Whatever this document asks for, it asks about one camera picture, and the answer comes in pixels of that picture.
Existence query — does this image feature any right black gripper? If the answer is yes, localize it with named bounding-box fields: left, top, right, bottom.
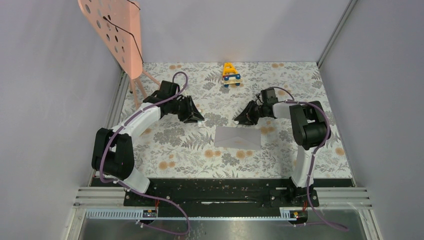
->
left=235, top=100, right=267, bottom=126

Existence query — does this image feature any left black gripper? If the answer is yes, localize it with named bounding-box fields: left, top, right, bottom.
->
left=169, top=95, right=204, bottom=123

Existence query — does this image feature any grey lavender envelope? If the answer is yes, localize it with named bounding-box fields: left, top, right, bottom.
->
left=214, top=126, right=261, bottom=151

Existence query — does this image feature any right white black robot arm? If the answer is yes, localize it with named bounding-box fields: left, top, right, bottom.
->
left=234, top=87, right=331, bottom=206

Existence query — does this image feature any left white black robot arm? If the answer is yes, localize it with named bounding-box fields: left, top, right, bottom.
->
left=91, top=81, right=204, bottom=206

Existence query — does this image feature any floral patterned table mat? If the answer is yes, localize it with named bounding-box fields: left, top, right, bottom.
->
left=132, top=62, right=353, bottom=178

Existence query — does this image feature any yellow blue toy car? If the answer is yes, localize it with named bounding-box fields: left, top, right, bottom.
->
left=221, top=62, right=242, bottom=88

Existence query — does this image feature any pink perforated music stand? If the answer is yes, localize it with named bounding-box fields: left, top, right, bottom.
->
left=77, top=0, right=161, bottom=109

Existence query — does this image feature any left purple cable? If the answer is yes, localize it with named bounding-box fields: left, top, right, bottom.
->
left=99, top=71, right=191, bottom=237

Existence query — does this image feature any white slotted cable duct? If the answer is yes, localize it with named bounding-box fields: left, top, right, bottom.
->
left=85, top=208, right=301, bottom=221

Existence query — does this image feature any black cord on stand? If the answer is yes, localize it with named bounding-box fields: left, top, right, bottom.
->
left=102, top=0, right=145, bottom=65

